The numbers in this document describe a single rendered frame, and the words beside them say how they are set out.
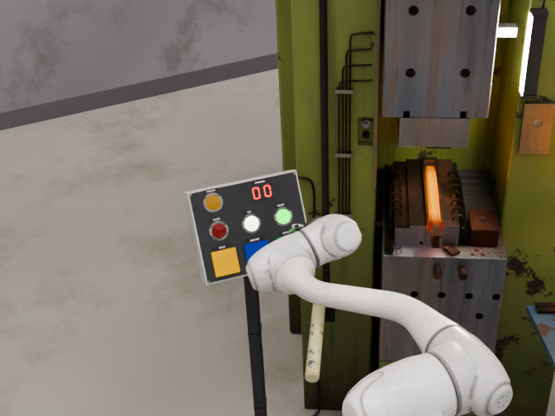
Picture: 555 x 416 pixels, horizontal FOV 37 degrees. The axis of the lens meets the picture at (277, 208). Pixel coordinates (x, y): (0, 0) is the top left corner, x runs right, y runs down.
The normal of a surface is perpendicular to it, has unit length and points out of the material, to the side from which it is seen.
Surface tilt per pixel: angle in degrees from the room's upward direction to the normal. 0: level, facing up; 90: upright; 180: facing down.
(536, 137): 90
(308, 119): 90
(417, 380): 22
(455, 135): 90
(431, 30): 90
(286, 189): 60
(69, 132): 0
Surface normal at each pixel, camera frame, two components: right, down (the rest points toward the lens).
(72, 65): 0.42, 0.48
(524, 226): -0.11, 0.54
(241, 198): 0.26, 0.02
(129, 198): -0.04, -0.84
